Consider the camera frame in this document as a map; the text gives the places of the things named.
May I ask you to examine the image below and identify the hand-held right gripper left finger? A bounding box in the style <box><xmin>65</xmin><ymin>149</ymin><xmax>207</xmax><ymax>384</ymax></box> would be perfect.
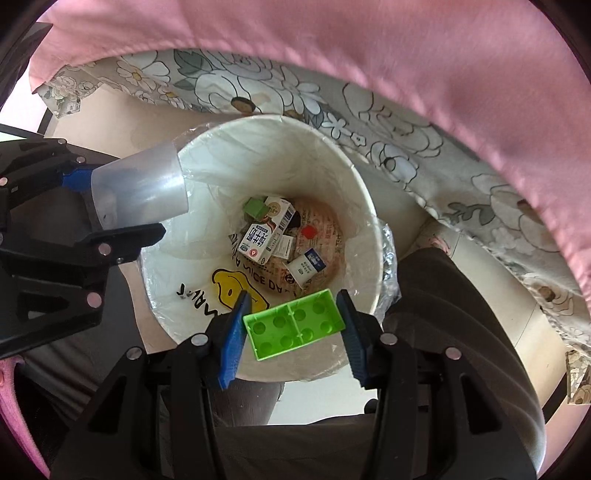
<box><xmin>51</xmin><ymin>291</ymin><xmax>252</xmax><ymax>480</ymax></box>

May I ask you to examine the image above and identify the person's right leg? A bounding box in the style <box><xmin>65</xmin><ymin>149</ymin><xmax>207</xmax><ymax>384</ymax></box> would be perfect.
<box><xmin>369</xmin><ymin>249</ymin><xmax>548</xmax><ymax>480</ymax></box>

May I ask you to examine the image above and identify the small blue label milk carton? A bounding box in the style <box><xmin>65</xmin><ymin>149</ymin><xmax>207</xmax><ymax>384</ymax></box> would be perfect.
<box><xmin>286</xmin><ymin>248</ymin><xmax>328</xmax><ymax>289</ymax></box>

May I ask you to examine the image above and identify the large white milk carton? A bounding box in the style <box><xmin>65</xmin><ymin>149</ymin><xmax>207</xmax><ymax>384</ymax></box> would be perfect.
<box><xmin>236</xmin><ymin>196</ymin><xmax>297</xmax><ymax>266</ymax></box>

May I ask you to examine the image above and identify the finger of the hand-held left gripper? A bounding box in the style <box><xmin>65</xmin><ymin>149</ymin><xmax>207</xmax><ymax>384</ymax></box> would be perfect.
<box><xmin>0</xmin><ymin>223</ymin><xmax>166</xmax><ymax>361</ymax></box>
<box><xmin>0</xmin><ymin>138</ymin><xmax>95</xmax><ymax>217</ymax></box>

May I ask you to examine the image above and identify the person's left leg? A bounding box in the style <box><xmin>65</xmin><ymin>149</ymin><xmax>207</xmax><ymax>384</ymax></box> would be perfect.
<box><xmin>18</xmin><ymin>258</ymin><xmax>158</xmax><ymax>416</ymax></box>

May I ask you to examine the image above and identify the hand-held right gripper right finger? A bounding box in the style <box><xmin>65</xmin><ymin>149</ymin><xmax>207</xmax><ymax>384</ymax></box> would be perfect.
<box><xmin>336</xmin><ymin>289</ymin><xmax>539</xmax><ymax>480</ymax></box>

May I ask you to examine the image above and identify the floral bedsheet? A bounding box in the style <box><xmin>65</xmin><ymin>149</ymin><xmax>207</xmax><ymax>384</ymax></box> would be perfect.
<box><xmin>34</xmin><ymin>46</ymin><xmax>591</xmax><ymax>407</ymax></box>

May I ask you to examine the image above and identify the clear plastic cup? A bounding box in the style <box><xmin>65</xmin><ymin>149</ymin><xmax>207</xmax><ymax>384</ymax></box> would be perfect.
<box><xmin>90</xmin><ymin>141</ymin><xmax>190</xmax><ymax>232</ymax></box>

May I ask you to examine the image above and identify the white round trash bin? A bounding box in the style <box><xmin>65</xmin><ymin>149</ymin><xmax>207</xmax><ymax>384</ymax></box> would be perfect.
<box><xmin>137</xmin><ymin>114</ymin><xmax>389</xmax><ymax>383</ymax></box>

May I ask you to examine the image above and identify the pink knit garment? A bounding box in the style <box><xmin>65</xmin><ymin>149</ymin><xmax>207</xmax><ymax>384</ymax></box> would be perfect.
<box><xmin>0</xmin><ymin>355</ymin><xmax>51</xmax><ymax>476</ymax></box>

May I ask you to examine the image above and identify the small white box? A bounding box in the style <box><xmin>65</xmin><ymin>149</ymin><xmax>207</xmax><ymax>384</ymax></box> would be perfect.
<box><xmin>272</xmin><ymin>234</ymin><xmax>296</xmax><ymax>259</ymax></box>

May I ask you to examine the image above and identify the green cube block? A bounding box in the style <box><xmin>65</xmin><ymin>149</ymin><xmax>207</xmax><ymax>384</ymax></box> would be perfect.
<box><xmin>244</xmin><ymin>197</ymin><xmax>269</xmax><ymax>220</ymax></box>

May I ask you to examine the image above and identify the pink blanket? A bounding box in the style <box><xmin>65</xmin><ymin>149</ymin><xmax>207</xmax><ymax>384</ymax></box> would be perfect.
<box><xmin>28</xmin><ymin>0</ymin><xmax>591</xmax><ymax>296</ymax></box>

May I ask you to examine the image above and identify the green building block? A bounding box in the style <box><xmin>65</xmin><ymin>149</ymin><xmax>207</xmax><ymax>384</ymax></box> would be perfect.
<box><xmin>243</xmin><ymin>289</ymin><xmax>347</xmax><ymax>361</ymax></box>

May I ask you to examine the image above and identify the person's leg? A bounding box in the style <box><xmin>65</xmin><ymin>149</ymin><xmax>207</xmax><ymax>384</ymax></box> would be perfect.
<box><xmin>18</xmin><ymin>258</ymin><xmax>158</xmax><ymax>416</ymax></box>
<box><xmin>369</xmin><ymin>249</ymin><xmax>548</xmax><ymax>480</ymax></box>

